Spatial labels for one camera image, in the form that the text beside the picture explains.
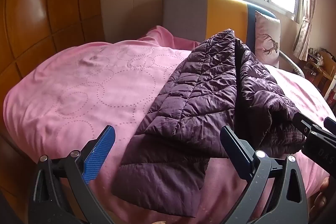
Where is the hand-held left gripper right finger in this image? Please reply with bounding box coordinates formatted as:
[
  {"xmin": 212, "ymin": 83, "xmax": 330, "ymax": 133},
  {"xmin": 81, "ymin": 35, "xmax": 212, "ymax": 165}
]
[{"xmin": 220, "ymin": 126, "xmax": 309, "ymax": 224}]

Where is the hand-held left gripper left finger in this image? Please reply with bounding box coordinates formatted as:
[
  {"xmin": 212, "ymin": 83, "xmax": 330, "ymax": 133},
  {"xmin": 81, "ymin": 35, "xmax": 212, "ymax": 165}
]
[{"xmin": 28, "ymin": 125, "xmax": 116, "ymax": 224}]

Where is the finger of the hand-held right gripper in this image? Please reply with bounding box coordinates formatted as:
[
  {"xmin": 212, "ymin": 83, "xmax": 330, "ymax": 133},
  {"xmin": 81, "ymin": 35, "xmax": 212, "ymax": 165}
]
[
  {"xmin": 292, "ymin": 112, "xmax": 320, "ymax": 145},
  {"xmin": 324, "ymin": 117, "xmax": 336, "ymax": 134}
]

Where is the purple quilted jacket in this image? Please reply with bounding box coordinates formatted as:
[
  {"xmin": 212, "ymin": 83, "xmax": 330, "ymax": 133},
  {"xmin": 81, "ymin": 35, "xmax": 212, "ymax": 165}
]
[{"xmin": 112, "ymin": 29, "xmax": 306, "ymax": 221}]

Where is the person's right hand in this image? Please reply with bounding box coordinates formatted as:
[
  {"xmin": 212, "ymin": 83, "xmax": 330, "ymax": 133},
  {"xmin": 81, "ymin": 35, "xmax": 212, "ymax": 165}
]
[{"xmin": 310, "ymin": 177, "xmax": 330, "ymax": 217}]

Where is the cluttered wooden desk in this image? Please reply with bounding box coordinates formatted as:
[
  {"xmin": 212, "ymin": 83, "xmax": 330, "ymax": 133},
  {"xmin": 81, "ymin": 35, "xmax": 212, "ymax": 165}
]
[{"xmin": 304, "ymin": 48, "xmax": 336, "ymax": 100}]

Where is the grey curved tube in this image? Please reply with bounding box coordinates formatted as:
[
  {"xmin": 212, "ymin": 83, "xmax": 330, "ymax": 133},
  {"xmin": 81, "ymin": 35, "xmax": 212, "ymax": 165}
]
[{"xmin": 279, "ymin": 51, "xmax": 305, "ymax": 78}]

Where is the pink bed sheet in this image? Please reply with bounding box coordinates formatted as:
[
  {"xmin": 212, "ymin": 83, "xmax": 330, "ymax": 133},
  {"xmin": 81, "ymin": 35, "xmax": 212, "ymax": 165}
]
[{"xmin": 3, "ymin": 26, "xmax": 336, "ymax": 224}]

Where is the pink deer print pillow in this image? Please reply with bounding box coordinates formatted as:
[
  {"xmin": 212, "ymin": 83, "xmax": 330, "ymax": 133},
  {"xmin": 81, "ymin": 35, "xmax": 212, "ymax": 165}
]
[{"xmin": 255, "ymin": 10, "xmax": 281, "ymax": 68}]

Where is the grey yellow blue headboard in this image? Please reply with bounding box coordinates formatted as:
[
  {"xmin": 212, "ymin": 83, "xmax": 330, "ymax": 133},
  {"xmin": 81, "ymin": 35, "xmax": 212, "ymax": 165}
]
[{"xmin": 162, "ymin": 0, "xmax": 277, "ymax": 51}]

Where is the wooden wardrobe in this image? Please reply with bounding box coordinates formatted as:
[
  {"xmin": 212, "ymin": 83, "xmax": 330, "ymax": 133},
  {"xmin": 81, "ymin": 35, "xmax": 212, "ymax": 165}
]
[{"xmin": 0, "ymin": 0, "xmax": 106, "ymax": 93}]

